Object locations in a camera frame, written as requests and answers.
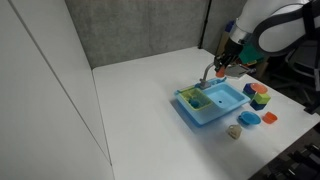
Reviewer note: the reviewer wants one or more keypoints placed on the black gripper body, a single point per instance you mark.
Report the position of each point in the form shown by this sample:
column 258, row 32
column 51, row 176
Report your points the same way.
column 231, row 51

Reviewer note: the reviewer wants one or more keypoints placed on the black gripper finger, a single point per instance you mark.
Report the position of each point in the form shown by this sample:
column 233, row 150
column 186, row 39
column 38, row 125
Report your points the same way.
column 228, row 66
column 218, row 62

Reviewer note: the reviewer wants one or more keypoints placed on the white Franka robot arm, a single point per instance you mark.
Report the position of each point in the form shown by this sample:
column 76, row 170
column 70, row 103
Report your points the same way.
column 276, row 23

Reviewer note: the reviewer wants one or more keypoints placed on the light blue toy sink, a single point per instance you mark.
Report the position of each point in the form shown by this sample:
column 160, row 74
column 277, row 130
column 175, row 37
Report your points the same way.
column 226, row 96

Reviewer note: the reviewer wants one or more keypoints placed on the blue toy cup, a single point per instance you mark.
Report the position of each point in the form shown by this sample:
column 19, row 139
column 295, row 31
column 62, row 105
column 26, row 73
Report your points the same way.
column 194, row 103

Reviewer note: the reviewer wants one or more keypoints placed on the grey toy faucet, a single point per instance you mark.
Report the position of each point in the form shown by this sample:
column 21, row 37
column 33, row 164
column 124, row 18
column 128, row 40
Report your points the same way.
column 206, row 75

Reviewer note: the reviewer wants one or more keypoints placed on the dark blue block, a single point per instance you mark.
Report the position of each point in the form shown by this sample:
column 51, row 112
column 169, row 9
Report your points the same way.
column 258, row 106
column 247, row 88

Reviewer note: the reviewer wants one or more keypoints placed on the dark green block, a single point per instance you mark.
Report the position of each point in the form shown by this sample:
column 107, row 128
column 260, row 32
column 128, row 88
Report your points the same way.
column 251, row 95

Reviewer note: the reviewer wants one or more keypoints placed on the black tripod pole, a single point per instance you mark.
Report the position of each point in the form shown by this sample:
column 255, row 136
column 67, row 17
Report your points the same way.
column 205, row 23

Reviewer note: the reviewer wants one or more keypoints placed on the yellow-green toy dish rack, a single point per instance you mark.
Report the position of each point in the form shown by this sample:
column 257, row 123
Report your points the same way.
column 205, row 101

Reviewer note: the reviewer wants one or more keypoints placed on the lime green block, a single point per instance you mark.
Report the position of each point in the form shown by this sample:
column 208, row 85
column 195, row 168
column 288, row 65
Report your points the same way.
column 262, row 98

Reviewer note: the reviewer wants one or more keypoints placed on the blue toy plate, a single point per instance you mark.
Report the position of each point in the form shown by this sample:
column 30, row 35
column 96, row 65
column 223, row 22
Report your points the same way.
column 250, row 118

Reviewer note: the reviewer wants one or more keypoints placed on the beige toy shaker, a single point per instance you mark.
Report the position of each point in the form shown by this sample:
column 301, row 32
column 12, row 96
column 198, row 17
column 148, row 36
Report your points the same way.
column 234, row 132

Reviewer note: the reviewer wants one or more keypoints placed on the black office chair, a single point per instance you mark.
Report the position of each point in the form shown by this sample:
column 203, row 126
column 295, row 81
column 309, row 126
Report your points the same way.
column 300, row 76

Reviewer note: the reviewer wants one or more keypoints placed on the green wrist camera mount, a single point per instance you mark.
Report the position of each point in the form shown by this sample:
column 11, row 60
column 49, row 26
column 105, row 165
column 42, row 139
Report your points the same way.
column 250, row 55

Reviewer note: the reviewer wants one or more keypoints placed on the black metal frame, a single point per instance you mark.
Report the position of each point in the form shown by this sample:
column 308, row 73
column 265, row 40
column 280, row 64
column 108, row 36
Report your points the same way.
column 293, row 160

